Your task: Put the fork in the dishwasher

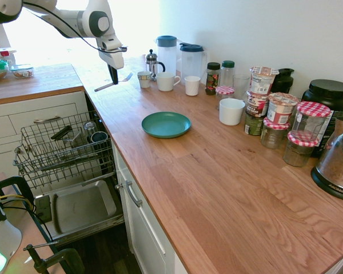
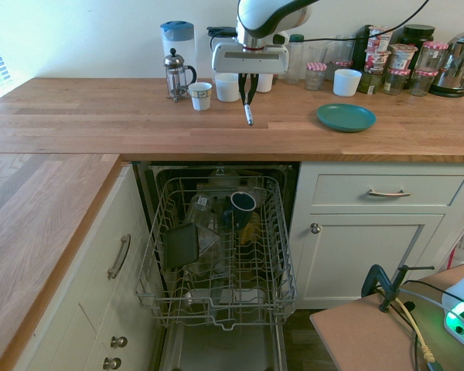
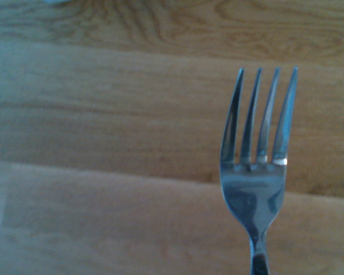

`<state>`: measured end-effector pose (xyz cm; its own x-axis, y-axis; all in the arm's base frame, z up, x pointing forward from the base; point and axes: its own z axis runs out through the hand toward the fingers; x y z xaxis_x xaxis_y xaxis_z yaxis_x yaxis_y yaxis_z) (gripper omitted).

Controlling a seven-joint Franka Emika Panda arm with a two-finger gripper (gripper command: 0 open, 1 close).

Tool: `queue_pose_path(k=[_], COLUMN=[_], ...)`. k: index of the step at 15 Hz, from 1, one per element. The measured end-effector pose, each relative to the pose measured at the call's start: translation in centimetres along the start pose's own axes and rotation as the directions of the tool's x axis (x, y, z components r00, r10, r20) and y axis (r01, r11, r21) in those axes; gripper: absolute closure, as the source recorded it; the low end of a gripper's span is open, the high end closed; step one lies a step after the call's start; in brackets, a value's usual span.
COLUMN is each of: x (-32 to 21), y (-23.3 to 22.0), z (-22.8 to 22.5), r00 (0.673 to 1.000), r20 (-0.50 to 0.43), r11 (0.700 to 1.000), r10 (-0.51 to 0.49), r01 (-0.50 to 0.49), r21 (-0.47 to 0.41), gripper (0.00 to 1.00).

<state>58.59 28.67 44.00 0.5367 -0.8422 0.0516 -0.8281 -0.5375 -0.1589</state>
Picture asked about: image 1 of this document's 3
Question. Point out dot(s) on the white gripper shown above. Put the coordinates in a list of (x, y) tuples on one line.
[(114, 58)]

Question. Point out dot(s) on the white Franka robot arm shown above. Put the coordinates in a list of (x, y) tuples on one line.
[(74, 20)]

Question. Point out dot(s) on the stainless dishwasher door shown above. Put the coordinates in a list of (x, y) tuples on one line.
[(80, 205)]

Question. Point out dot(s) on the patterned paper cup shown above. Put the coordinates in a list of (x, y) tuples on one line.
[(144, 80)]

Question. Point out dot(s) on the glass French press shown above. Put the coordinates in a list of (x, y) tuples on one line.
[(152, 64)]

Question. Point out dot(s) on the large white mug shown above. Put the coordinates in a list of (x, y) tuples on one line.
[(165, 82)]

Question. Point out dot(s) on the tall pitcher light blue lid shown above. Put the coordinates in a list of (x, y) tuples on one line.
[(166, 57)]

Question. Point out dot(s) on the navy blue mug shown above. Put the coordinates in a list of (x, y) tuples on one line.
[(99, 137)]

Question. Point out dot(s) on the teal plate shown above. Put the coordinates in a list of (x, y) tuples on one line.
[(165, 125)]

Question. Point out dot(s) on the white ribbed cup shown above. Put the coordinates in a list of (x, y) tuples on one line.
[(192, 86)]

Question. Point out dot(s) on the clear pitcher dark blue lid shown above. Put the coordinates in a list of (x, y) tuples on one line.
[(192, 62)]

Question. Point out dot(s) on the small clear food container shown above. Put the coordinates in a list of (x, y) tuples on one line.
[(23, 71)]

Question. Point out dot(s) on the dark spice jar black lid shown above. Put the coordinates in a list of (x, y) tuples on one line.
[(212, 80)]

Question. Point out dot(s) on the round metal cabinet knob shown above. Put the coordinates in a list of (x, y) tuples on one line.
[(119, 187)]

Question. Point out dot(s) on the glass jar red checkered lid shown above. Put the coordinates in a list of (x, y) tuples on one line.
[(274, 134), (298, 152), (310, 122), (224, 92)]

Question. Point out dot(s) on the white container red latch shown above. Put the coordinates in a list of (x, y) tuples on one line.
[(3, 54)]

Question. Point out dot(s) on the clear bottle green lid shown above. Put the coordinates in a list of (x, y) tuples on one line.
[(228, 74)]

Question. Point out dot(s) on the plain white cup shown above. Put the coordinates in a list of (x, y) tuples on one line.
[(231, 112)]

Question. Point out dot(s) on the clear drinking glass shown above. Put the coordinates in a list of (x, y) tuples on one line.
[(241, 85)]

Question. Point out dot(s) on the dark green C-clamp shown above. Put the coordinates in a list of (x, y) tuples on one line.
[(57, 259), (15, 184)]

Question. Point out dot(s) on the red ice cream pint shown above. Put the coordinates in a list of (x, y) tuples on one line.
[(257, 104)]

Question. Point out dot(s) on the dark green food cup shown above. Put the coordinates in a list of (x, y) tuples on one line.
[(253, 124)]

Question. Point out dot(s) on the black shaker bottle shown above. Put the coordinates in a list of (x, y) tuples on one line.
[(283, 81)]

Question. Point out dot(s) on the white food cup brown lid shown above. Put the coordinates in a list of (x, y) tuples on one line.
[(281, 109)]

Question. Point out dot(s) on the brown mounting board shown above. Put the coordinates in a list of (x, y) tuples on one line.
[(25, 228)]

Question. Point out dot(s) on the large black supplement tub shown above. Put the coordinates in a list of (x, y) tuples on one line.
[(335, 98)]

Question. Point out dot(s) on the stainless steel electric kettle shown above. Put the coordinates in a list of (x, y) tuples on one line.
[(335, 160)]

